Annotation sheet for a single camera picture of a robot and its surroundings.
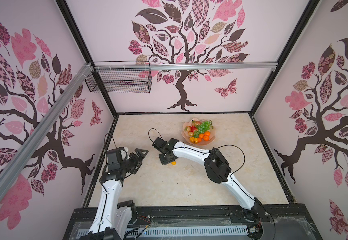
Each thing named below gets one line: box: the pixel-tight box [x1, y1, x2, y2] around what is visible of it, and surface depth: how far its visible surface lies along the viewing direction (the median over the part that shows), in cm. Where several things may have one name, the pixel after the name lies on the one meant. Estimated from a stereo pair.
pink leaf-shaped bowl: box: [181, 118, 216, 146], surface depth 106 cm
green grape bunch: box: [193, 119, 213, 138], surface depth 105 cm
